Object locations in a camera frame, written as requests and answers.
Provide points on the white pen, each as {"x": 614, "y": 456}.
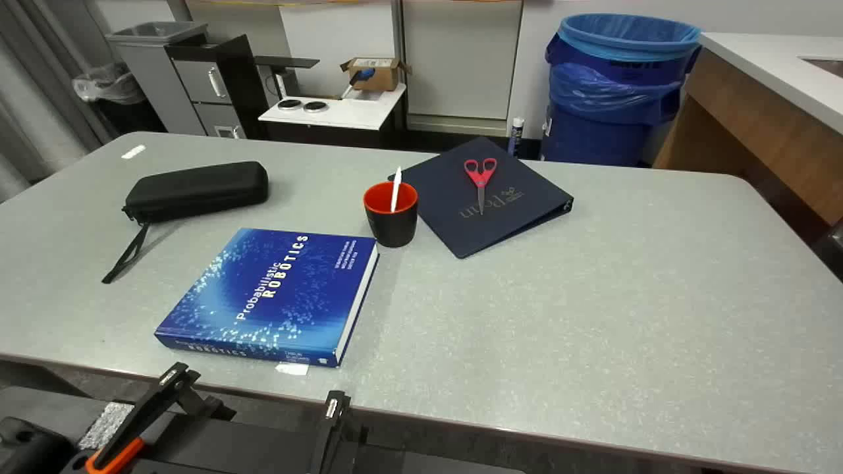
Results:
{"x": 396, "y": 190}

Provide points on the black mug red inside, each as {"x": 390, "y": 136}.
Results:
{"x": 390, "y": 231}

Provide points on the dark navy binder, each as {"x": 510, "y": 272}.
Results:
{"x": 516, "y": 199}

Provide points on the white side table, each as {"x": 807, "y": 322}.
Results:
{"x": 354, "y": 110}

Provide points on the blue robotics book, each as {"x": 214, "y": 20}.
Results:
{"x": 275, "y": 297}

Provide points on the white blue bottle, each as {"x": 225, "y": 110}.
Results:
{"x": 516, "y": 136}

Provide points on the cardboard box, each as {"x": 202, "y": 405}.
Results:
{"x": 373, "y": 74}

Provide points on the blue trash bin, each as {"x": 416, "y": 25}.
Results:
{"x": 614, "y": 78}

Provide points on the black zip case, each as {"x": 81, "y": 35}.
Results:
{"x": 188, "y": 193}

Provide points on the grey filing cabinet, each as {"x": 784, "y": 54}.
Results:
{"x": 193, "y": 82}

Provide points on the orange black clamp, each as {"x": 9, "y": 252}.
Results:
{"x": 115, "y": 447}

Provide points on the black bin with bag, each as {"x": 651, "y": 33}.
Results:
{"x": 118, "y": 95}

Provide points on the wooden counter desk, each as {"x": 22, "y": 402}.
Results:
{"x": 771, "y": 112}

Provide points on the red handled scissors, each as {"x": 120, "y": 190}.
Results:
{"x": 481, "y": 173}

